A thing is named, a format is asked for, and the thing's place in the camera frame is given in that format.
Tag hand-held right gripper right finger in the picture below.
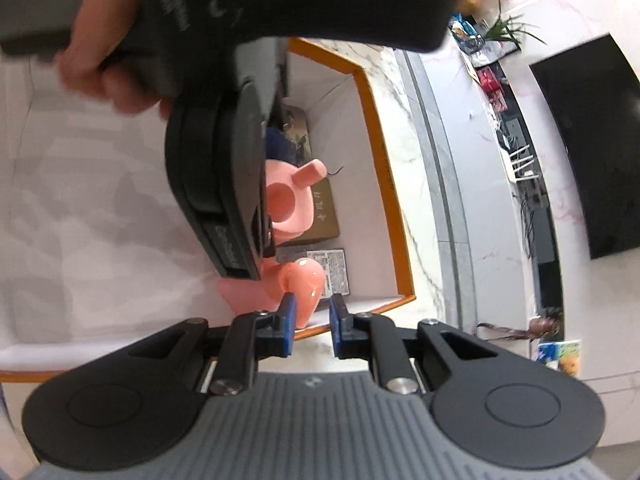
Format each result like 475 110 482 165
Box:
328 294 501 395

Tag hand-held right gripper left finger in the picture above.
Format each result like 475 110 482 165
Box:
127 294 297 397

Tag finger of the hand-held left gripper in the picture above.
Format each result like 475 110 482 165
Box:
257 210 277 260
262 102 293 163

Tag pink pump bottle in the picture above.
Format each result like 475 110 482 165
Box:
216 256 329 332

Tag pink spouted container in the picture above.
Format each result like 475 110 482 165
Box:
264 158 329 234

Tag grey labelled box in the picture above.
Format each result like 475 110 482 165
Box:
276 246 352 297

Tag brown cardboard box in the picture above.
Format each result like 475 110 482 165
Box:
282 176 342 247

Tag orange cardboard box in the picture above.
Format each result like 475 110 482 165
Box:
0 36 417 385

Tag person's left hand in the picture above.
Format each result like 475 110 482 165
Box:
52 0 187 121

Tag blue snack packets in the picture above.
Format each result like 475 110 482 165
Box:
449 11 484 54

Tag white marble tv console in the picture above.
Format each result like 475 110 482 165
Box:
419 10 592 392

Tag green plant in glass vase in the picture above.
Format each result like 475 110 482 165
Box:
479 0 549 57

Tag brown bottle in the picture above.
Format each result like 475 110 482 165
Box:
526 309 567 342

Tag green and blue painting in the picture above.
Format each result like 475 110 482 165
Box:
536 339 584 379

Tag white router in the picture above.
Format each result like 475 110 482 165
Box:
502 143 544 184

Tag black television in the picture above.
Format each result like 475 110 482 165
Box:
528 33 640 261

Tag brown bottle strap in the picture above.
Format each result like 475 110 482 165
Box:
476 321 531 339

